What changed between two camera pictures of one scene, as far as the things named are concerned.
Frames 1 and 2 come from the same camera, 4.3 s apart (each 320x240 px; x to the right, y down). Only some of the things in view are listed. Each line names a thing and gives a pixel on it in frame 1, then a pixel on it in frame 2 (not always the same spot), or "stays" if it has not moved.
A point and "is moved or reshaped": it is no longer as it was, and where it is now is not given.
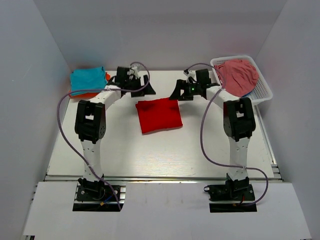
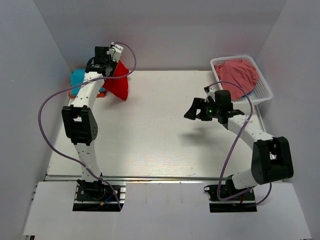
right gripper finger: x=176 y=94 → x=191 y=114
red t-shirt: x=158 y=114 is moved or reshaped
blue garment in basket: x=247 y=94 stays
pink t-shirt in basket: x=239 y=77 stays
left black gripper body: x=134 y=85 → x=112 y=64
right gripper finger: x=186 y=97 → x=206 y=117
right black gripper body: x=192 y=89 → x=209 y=108
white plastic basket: x=263 y=92 stays
